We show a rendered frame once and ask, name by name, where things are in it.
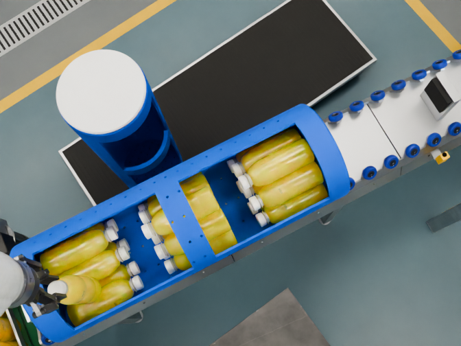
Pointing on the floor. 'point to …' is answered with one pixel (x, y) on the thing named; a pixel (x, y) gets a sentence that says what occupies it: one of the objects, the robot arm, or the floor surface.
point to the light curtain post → (446, 219)
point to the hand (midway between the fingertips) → (51, 288)
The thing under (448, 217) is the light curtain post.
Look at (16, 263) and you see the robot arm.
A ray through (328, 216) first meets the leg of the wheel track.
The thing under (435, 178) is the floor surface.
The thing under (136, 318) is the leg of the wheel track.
